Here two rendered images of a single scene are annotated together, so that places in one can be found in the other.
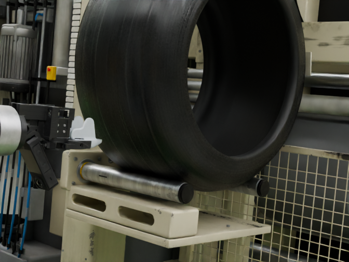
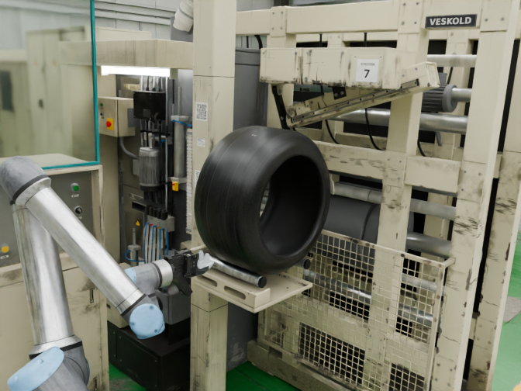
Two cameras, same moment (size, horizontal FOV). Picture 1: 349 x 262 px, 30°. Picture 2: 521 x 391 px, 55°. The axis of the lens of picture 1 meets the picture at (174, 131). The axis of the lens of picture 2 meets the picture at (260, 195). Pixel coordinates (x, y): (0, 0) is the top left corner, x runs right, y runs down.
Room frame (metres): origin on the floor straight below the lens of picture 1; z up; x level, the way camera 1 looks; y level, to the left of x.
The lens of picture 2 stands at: (-0.39, 0.03, 1.66)
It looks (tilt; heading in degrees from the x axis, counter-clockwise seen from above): 13 degrees down; 359
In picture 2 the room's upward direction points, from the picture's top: 2 degrees clockwise
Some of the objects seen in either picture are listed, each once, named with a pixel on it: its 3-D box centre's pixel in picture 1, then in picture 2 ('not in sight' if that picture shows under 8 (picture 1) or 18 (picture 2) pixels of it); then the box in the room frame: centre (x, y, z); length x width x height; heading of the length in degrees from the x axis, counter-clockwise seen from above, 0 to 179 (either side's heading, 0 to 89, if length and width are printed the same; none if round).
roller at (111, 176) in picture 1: (132, 181); (231, 269); (1.50, 0.09, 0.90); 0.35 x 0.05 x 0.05; 47
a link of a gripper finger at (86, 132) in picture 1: (88, 132); (206, 261); (1.28, 0.17, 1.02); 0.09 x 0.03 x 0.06; 136
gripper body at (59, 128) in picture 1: (38, 127); (180, 265); (1.22, 0.25, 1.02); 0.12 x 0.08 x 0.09; 136
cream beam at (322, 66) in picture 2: not in sight; (332, 67); (1.73, -0.30, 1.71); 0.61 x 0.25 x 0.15; 47
